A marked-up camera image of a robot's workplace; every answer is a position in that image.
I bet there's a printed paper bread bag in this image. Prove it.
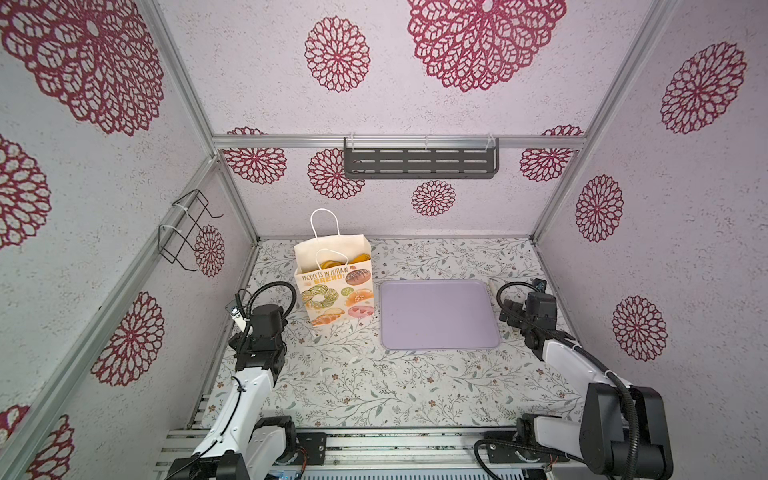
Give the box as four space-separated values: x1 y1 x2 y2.
294 208 376 327

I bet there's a small striped croissant bun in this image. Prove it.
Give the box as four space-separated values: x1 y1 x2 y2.
320 260 348 270

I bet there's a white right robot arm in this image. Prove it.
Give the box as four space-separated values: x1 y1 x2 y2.
496 284 674 479

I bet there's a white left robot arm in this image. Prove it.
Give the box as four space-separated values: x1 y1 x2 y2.
166 304 295 479

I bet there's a lavender plastic tray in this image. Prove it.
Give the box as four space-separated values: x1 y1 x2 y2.
379 280 501 351

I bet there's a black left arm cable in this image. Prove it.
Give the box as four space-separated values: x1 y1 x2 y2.
173 280 299 480

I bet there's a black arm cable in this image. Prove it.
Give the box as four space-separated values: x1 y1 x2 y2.
473 280 642 480
173 280 299 480

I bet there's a black wire wall rack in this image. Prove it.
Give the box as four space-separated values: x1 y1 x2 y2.
156 189 226 277

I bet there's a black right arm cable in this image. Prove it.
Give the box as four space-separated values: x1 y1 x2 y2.
473 280 642 480

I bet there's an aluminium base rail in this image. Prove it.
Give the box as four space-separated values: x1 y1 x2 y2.
154 392 607 480

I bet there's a dark grey wall shelf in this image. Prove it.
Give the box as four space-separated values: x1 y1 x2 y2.
342 138 500 180

